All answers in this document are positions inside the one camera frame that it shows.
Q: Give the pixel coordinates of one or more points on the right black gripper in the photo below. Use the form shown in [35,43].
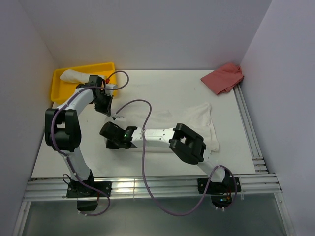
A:
[110,144]

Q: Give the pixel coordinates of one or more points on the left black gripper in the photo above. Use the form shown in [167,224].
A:
[106,109]

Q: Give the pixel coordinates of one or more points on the white printed t-shirt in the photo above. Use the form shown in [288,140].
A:
[196,118]

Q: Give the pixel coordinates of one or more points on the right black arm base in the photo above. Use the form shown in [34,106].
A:
[222,193]

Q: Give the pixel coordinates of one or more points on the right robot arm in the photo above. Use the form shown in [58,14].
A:
[185,143]

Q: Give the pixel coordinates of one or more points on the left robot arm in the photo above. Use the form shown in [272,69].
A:
[63,132]

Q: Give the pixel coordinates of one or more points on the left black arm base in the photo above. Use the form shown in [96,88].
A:
[87,194]

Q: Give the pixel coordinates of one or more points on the rolled white t-shirt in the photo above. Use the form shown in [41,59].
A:
[72,76]

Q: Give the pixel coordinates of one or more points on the yellow plastic tray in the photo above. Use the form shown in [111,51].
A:
[61,91]

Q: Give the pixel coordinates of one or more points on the pink folded t-shirt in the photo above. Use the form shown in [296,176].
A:
[223,79]

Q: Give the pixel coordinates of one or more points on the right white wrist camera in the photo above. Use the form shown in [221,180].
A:
[119,121]

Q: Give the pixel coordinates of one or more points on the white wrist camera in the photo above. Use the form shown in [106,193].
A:
[109,87]
[119,121]

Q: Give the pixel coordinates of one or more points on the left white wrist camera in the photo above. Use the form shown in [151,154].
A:
[109,87]

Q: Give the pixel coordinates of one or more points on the aluminium right side rail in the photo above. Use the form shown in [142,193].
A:
[257,156]

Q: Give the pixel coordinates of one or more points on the aluminium front rail frame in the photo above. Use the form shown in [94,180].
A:
[54,189]

